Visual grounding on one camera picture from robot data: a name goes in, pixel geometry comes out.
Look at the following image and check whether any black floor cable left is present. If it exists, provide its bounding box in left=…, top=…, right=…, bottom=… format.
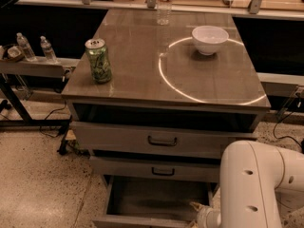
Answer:
left=38, top=102, right=71, bottom=140

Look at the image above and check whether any black floor cable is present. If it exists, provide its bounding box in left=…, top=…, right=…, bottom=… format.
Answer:
left=273, top=92, right=304, bottom=154
left=38, top=102, right=71, bottom=140

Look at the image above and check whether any clear plastic bottle on cabinet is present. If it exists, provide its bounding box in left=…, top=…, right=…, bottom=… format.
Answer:
left=156, top=0, right=172, bottom=26

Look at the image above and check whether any left water bottle on shelf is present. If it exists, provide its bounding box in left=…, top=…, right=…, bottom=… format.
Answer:
left=16, top=32, right=36, bottom=62

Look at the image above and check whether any grey side shelf table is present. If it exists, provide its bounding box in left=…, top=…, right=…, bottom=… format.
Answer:
left=0, top=43, right=80, bottom=128

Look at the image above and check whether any green soda can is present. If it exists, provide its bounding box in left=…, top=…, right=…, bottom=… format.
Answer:
left=85, top=39, right=112, bottom=84

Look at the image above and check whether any back workbench rail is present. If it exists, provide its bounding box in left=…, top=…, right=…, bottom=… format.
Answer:
left=17, top=0, right=304, bottom=21

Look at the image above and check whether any black floor cable right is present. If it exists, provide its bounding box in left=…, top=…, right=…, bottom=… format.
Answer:
left=273, top=92, right=304, bottom=154

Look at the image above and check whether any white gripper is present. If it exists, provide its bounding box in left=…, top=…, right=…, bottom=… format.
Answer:
left=190, top=201, right=221, bottom=228

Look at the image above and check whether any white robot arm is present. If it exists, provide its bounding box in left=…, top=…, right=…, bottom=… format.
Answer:
left=186, top=141, right=304, bottom=228

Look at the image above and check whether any right water bottle on shelf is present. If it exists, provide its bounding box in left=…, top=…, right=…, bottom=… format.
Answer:
left=40, top=36, right=58, bottom=64

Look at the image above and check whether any grey drawer cabinet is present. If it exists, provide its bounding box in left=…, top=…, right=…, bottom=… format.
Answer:
left=61, top=9, right=272, bottom=195

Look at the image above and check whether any white bowl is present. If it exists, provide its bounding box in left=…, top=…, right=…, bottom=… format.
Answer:
left=192, top=26, right=229, bottom=55

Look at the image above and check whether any water bottle on shelf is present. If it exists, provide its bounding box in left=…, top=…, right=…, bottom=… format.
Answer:
left=16, top=32, right=36, bottom=62
left=40, top=36, right=58, bottom=64

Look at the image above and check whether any grey drawer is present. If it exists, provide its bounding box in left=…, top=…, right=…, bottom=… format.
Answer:
left=89, top=157, right=219, bottom=182
left=71, top=122, right=257, bottom=159
left=93, top=176, right=217, bottom=228

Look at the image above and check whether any small bowl on shelf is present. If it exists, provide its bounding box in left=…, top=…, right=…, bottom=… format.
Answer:
left=8, top=46, right=22, bottom=59

